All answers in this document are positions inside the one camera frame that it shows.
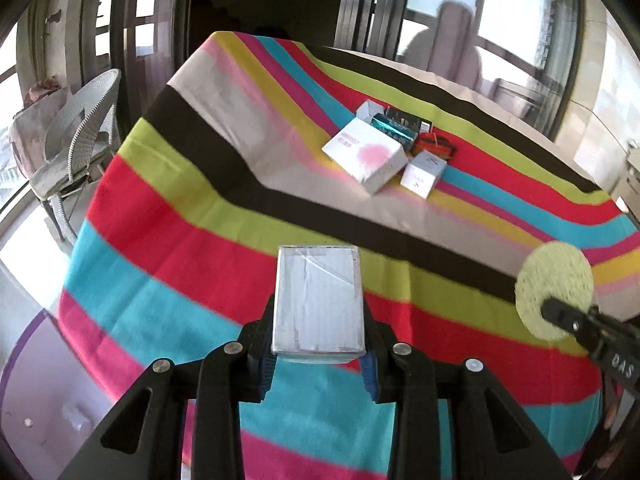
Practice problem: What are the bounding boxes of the yellow round sponge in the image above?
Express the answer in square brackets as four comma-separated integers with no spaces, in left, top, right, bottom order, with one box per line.
[514,240,594,341]

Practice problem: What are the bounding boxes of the teal foil packet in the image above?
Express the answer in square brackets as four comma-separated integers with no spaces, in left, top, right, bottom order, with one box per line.
[370,113,418,145]

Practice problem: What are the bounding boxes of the colourful striped cloth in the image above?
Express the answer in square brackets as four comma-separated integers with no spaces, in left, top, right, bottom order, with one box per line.
[58,32,639,468]

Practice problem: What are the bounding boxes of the small white square box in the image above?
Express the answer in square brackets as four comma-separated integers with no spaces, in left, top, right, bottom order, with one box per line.
[400,151,447,200]

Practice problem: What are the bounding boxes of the purple white storage box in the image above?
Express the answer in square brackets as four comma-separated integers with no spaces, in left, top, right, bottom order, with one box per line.
[1,310,112,479]

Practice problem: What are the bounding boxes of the rainbow striped band roll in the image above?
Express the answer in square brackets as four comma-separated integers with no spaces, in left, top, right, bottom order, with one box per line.
[411,132,457,160]

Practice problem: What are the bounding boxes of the white pink large box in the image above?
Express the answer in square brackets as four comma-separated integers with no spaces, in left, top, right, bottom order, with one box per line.
[322,118,408,195]

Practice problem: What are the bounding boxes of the black printed razor box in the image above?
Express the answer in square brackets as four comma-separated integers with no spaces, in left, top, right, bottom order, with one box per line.
[385,106,433,134]

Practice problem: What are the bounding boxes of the clear plastic white box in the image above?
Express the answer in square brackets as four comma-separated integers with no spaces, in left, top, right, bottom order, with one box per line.
[271,245,366,364]

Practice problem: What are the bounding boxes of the white wicker chair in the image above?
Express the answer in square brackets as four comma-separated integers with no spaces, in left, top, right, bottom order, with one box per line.
[29,68,122,244]

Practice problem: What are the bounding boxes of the person right hand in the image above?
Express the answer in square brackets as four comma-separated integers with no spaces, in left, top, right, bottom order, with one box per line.
[575,392,634,479]

